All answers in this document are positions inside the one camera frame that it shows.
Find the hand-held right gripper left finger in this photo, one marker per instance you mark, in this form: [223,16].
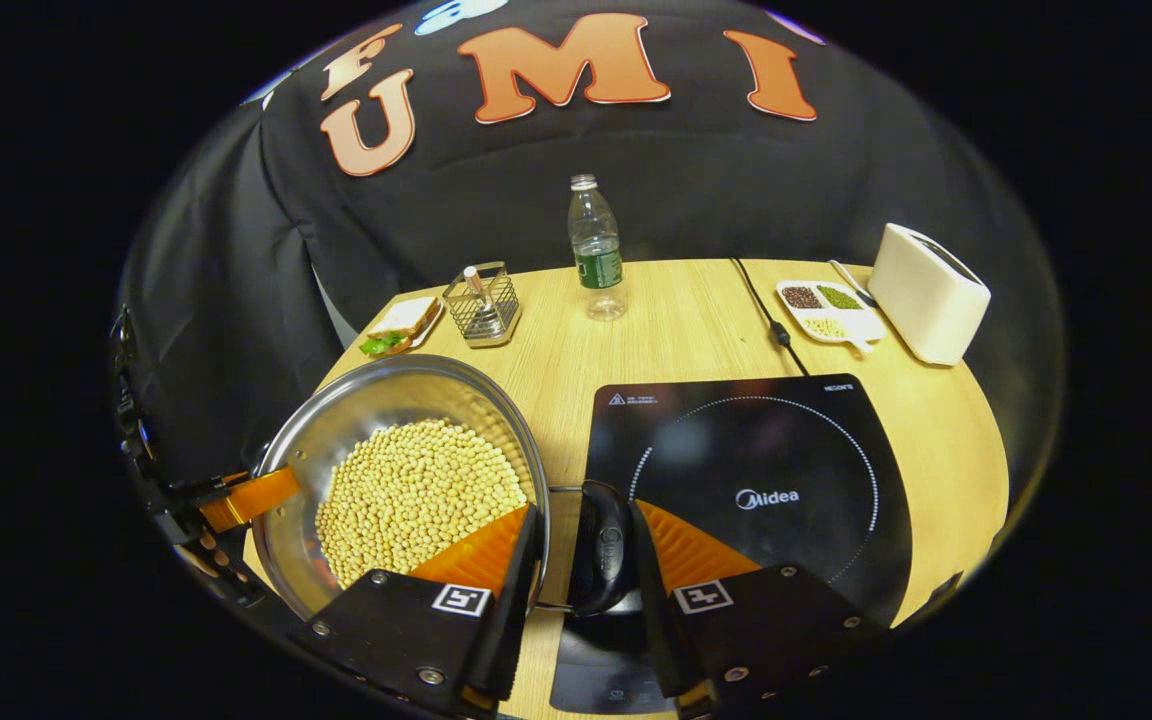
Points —
[516,610]

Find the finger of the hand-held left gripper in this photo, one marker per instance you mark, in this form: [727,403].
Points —
[256,497]

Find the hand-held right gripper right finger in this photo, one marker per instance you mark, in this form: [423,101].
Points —
[656,620]

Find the pile of soybeans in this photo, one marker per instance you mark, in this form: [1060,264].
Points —
[416,500]

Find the stainless steel pot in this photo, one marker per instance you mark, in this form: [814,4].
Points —
[386,390]

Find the black induction cooktop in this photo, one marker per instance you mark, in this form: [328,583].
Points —
[766,440]

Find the small white plate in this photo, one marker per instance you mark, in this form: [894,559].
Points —
[428,335]

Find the white divided dish with beans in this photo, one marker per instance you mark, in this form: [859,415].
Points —
[826,310]

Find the clear plastic water bottle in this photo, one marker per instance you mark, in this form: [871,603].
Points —
[596,250]

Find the white toaster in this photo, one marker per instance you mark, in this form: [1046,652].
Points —
[926,295]

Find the black backdrop cloth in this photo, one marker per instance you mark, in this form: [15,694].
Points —
[696,190]

